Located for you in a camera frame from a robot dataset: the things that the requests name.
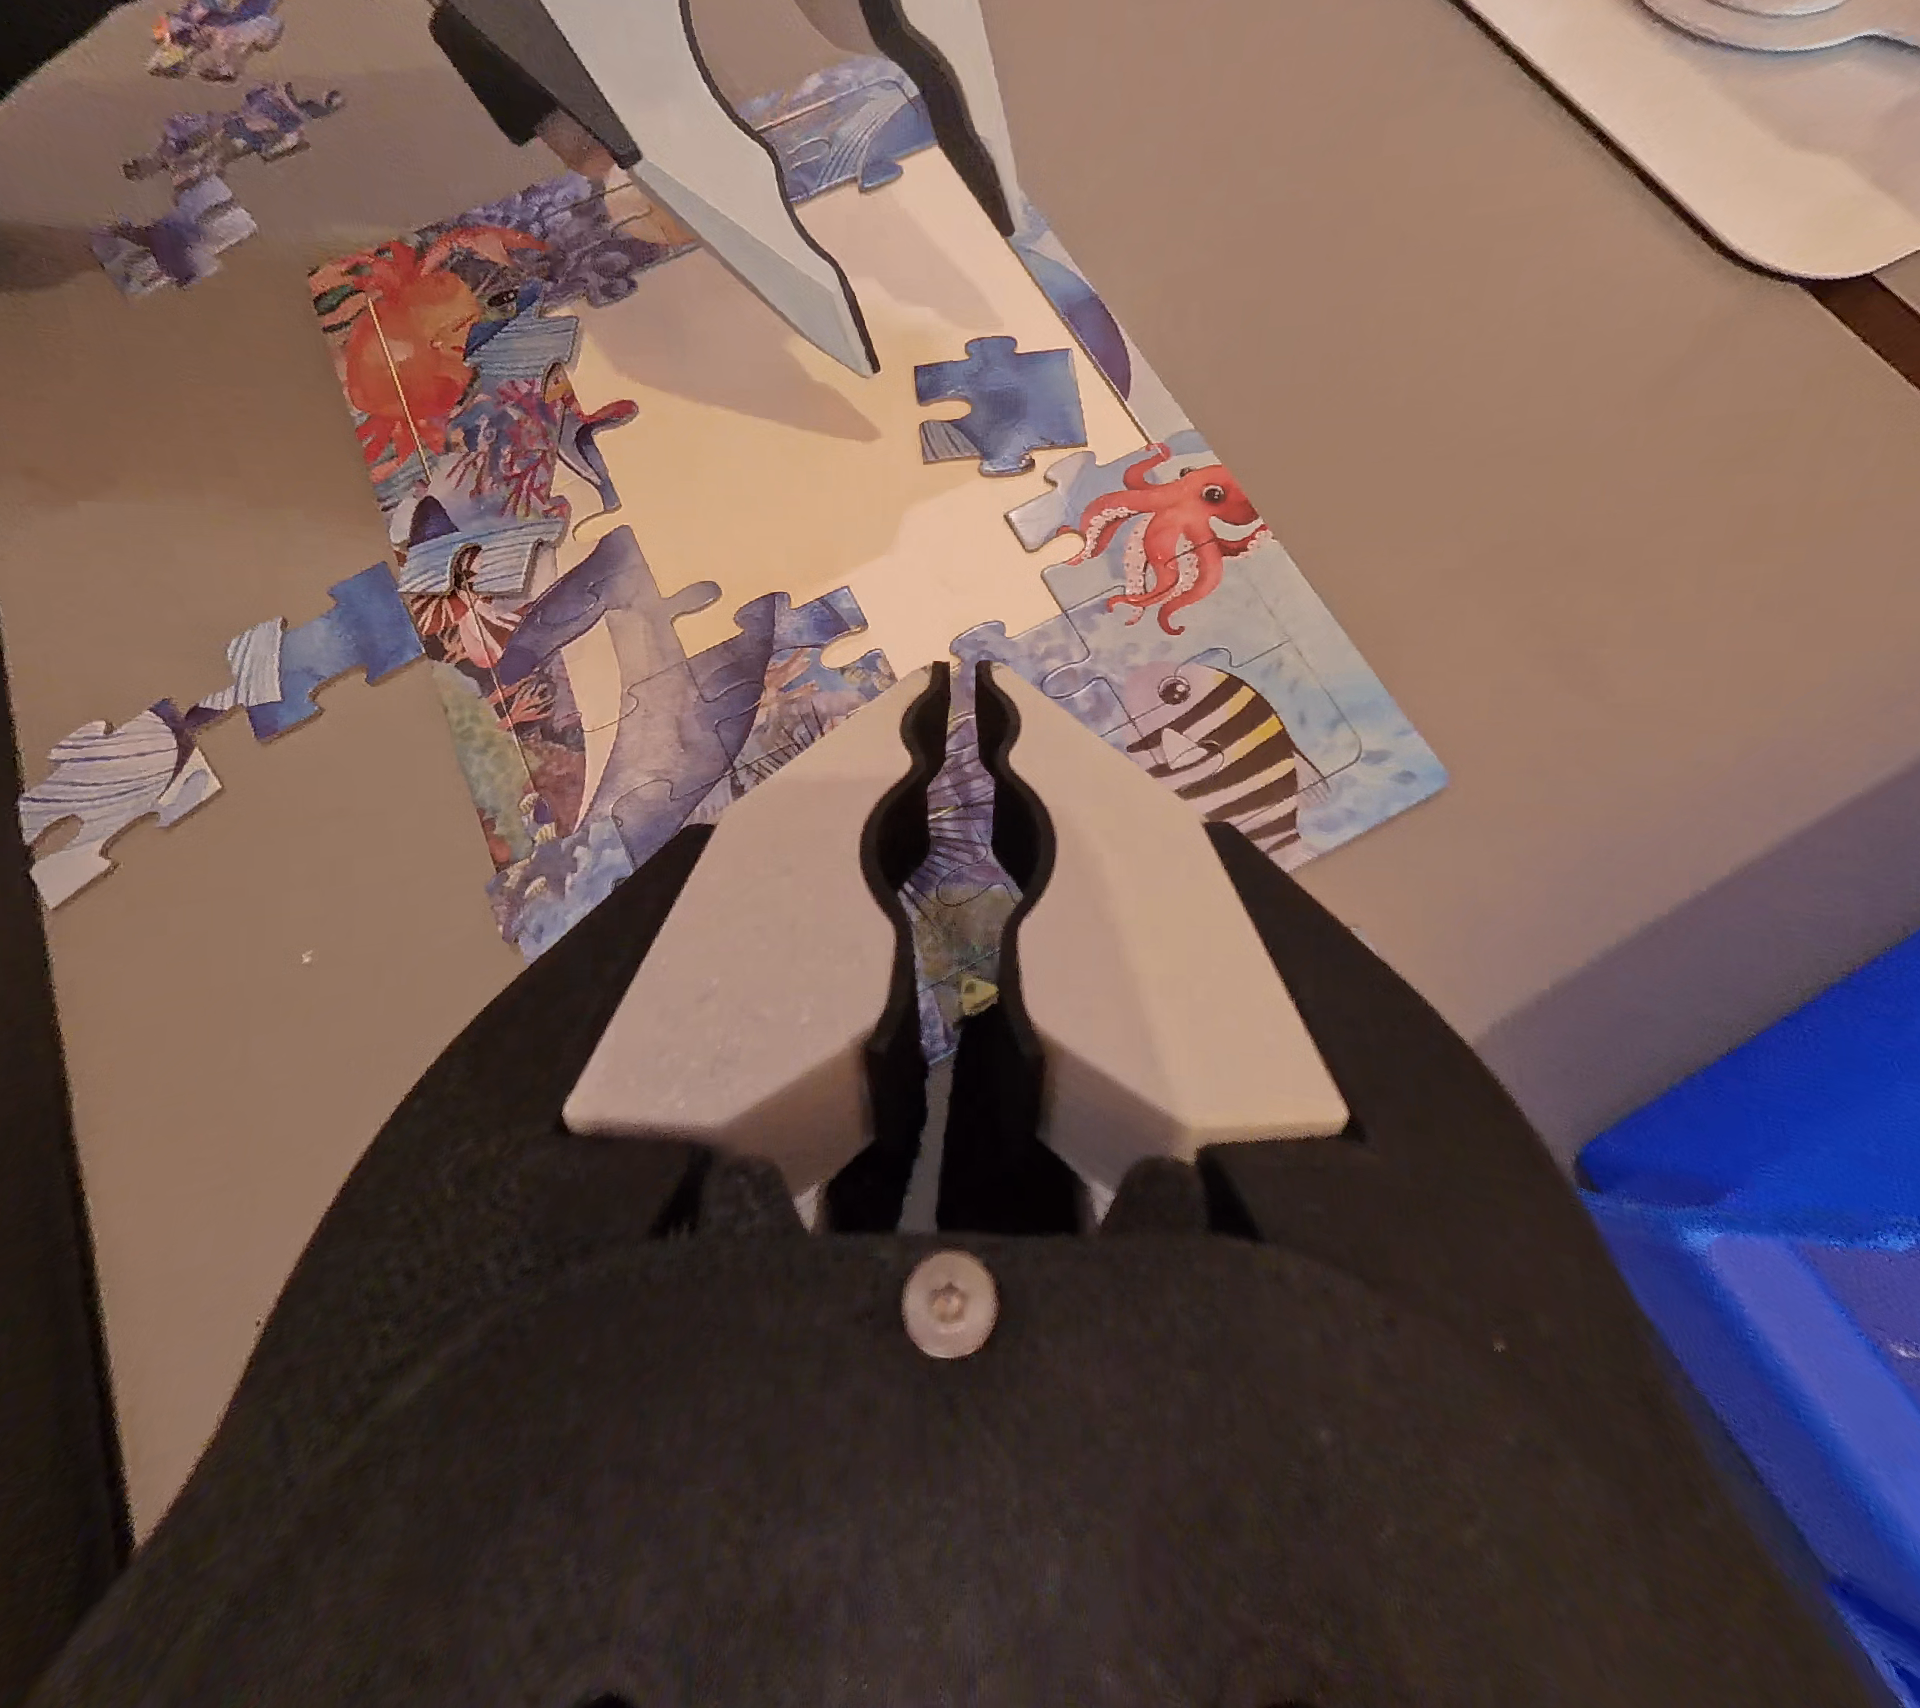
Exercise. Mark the large blue plastic bin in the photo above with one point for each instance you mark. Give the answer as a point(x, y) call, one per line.
point(1770, 1213)

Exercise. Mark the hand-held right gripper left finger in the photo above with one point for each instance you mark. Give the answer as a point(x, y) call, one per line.
point(735, 972)

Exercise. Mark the dark blue puzzle piece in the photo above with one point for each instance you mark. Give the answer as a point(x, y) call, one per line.
point(999, 403)

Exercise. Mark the pale blue striped puzzle piece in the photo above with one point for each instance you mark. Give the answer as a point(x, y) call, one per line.
point(480, 552)

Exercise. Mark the sea animal jigsaw puzzle tray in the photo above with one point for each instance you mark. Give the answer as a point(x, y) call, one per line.
point(780, 463)

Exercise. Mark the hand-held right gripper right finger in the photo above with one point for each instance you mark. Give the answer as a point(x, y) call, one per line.
point(1184, 972)

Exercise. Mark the white blue striped puzzle piece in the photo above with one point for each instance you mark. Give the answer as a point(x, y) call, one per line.
point(120, 793)

